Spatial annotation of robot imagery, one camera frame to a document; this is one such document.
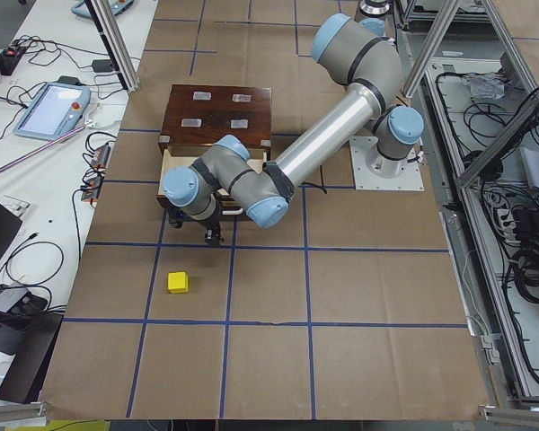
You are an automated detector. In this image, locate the teach pendant near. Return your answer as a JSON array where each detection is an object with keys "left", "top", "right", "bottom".
[{"left": 13, "top": 83, "right": 91, "bottom": 141}]

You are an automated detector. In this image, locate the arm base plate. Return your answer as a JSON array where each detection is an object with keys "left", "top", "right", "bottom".
[{"left": 349, "top": 136, "right": 425, "bottom": 192}]

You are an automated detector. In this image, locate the teach pendant far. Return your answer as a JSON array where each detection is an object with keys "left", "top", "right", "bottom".
[{"left": 70, "top": 0, "right": 138, "bottom": 20}]

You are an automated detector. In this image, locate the white drawer handle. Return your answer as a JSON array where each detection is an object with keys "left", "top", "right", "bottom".
[{"left": 222, "top": 207, "right": 243, "bottom": 216}]

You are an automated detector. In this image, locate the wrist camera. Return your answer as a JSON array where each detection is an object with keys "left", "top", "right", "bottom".
[{"left": 167, "top": 207, "right": 186, "bottom": 229}]

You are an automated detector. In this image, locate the dark wooden drawer cabinet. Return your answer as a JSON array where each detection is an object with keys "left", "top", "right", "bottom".
[{"left": 158, "top": 84, "right": 272, "bottom": 151}]

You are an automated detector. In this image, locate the teach pendant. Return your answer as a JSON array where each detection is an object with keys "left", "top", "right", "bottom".
[
  {"left": 13, "top": 83, "right": 91, "bottom": 141},
  {"left": 70, "top": 0, "right": 138, "bottom": 20}
]

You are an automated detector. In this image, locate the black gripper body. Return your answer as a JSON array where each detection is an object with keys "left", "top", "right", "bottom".
[{"left": 193, "top": 204, "right": 222, "bottom": 238}]

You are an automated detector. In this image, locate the aluminium frame post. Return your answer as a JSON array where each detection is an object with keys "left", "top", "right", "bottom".
[{"left": 85, "top": 0, "right": 140, "bottom": 93}]

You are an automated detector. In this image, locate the black power adapter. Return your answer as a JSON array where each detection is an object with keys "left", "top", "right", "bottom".
[{"left": 91, "top": 59, "right": 114, "bottom": 73}]

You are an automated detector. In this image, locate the yellow block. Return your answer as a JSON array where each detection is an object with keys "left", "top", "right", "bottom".
[{"left": 167, "top": 271, "right": 189, "bottom": 294}]

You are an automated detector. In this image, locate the light wooden drawer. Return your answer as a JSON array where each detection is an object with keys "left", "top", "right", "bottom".
[{"left": 156, "top": 145, "right": 270, "bottom": 220}]

